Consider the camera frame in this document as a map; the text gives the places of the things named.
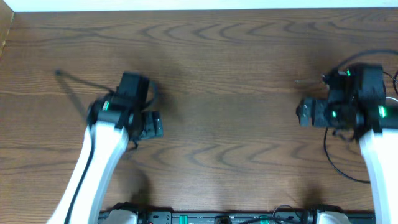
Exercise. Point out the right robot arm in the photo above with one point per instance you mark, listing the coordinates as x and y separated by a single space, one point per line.
378 146

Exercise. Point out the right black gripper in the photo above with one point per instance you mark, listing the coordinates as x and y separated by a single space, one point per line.
318 117

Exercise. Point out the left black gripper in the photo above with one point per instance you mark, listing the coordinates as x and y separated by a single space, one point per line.
155 124

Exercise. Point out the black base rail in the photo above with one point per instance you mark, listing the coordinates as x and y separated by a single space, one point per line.
162 217

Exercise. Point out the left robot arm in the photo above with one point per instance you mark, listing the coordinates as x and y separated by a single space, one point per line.
112 122

